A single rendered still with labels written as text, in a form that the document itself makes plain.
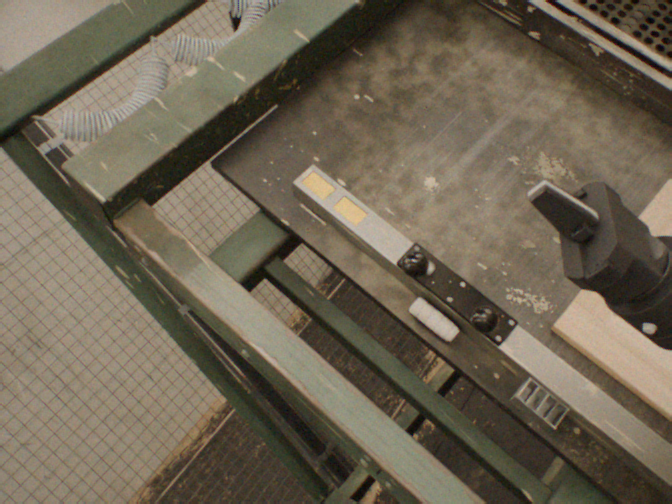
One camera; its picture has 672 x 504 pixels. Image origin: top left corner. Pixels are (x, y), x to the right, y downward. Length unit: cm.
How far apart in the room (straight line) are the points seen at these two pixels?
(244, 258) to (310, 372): 26
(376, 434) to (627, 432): 36
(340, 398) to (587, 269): 45
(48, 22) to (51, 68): 470
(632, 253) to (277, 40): 77
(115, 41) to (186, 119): 55
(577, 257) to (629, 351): 51
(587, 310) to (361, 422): 41
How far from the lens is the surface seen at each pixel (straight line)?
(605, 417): 103
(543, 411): 104
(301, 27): 121
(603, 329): 110
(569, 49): 139
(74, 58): 158
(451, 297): 100
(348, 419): 92
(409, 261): 89
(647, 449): 104
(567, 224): 61
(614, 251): 58
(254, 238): 111
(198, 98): 111
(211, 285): 99
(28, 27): 620
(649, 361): 111
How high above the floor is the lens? 185
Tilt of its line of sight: 15 degrees down
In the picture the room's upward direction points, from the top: 39 degrees counter-clockwise
